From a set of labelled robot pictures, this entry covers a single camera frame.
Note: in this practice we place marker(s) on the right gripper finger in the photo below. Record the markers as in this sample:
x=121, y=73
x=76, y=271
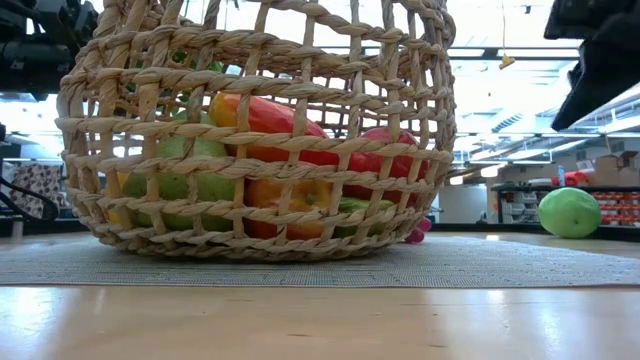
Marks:
x=610, y=65
x=575, y=20

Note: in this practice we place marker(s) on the small parts bin shelf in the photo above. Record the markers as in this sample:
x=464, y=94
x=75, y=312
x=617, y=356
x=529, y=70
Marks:
x=515, y=205

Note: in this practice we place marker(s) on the red container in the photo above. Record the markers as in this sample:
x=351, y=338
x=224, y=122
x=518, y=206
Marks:
x=575, y=178

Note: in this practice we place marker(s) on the green pear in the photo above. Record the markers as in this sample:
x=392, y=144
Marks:
x=172, y=187

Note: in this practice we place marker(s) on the purple grape bunch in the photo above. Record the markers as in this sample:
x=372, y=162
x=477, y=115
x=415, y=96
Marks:
x=415, y=235

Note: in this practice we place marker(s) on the green pea pod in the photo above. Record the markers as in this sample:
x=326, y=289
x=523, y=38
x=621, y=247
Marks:
x=360, y=205

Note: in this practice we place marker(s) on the cardboard boxes stack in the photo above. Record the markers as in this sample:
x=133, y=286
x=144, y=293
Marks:
x=607, y=170

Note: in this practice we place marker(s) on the patterned fabric bag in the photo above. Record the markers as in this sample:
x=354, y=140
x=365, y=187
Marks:
x=35, y=185

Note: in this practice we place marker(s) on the yellow hanging plug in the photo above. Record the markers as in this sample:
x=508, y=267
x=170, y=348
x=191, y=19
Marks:
x=506, y=62

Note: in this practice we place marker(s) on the woven straw basket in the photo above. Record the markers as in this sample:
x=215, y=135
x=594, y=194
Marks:
x=260, y=88

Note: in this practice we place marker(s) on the yellow bell pepper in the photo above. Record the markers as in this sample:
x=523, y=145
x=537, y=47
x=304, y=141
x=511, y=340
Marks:
x=116, y=186

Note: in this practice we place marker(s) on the green lime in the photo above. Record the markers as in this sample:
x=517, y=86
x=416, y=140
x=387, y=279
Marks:
x=570, y=212

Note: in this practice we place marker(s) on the grey woven placemat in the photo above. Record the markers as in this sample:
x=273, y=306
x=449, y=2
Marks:
x=500, y=265

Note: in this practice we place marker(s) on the red orange bell pepper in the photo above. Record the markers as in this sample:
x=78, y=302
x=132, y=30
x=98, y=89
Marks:
x=270, y=117

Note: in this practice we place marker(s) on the green leafy plant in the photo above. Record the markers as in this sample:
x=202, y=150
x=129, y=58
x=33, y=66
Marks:
x=216, y=66

